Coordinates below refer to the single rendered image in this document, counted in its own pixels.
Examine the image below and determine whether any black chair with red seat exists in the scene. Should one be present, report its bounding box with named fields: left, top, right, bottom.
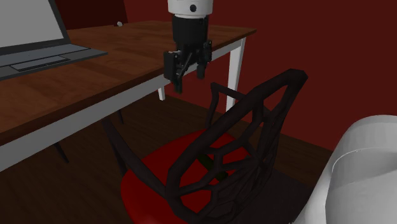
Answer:
left=101, top=68, right=310, bottom=224

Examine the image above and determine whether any dark green elongated object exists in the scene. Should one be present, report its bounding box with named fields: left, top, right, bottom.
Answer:
left=197, top=153, right=229, bottom=183

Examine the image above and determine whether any wooden desk with white frame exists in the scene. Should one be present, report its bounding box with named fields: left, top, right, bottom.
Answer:
left=0, top=20, right=257, bottom=173

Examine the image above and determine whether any grey laptop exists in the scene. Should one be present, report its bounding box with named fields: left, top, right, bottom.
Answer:
left=0, top=0, right=109, bottom=82

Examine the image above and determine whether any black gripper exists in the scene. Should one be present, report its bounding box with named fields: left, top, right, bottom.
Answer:
left=163, top=14, right=213, bottom=94

